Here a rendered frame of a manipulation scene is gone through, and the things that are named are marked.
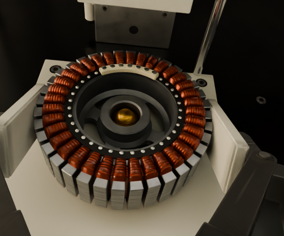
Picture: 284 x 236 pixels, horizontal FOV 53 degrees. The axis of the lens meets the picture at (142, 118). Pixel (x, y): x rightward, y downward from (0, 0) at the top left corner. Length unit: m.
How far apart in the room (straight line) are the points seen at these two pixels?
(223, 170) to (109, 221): 0.07
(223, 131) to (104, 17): 0.17
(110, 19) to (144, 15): 0.03
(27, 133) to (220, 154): 0.11
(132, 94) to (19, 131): 0.09
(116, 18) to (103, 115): 0.12
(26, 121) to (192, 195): 0.11
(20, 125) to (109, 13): 0.15
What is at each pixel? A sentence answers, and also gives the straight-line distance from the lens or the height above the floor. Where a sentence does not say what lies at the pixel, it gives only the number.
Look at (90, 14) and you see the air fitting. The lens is 0.30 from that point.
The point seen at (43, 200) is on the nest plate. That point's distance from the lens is 0.19.
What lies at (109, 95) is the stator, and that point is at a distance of 0.21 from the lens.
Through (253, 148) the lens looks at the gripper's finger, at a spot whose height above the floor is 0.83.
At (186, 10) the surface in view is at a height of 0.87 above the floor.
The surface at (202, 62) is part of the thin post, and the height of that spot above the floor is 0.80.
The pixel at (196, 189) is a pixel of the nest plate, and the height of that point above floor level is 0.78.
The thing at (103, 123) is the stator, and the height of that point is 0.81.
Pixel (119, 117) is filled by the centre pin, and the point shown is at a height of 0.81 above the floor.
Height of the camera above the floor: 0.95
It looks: 52 degrees down
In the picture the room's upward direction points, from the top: 9 degrees clockwise
